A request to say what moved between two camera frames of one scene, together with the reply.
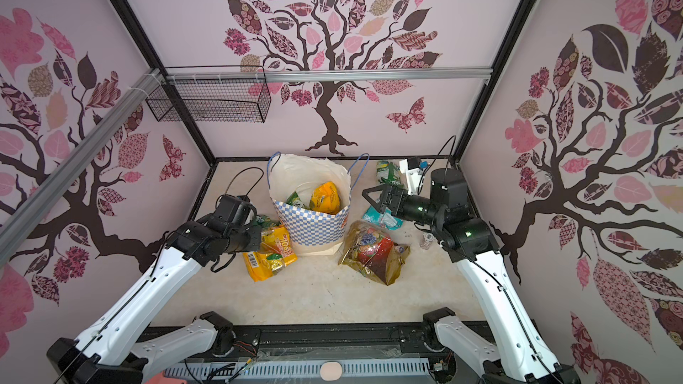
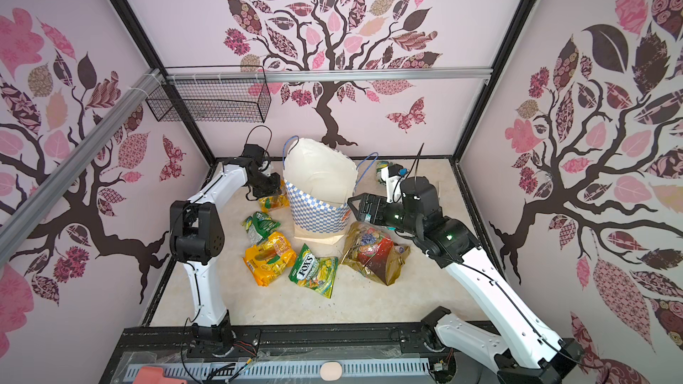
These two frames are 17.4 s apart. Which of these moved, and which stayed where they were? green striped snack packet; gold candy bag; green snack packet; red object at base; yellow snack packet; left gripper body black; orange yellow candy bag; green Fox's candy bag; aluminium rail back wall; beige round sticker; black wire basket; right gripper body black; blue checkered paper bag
Moved: yellow snack packet; blue checkered paper bag; orange yellow candy bag; green Fox's candy bag; right gripper body black; left gripper body black
Stayed: green striped snack packet; aluminium rail back wall; beige round sticker; green snack packet; gold candy bag; red object at base; black wire basket
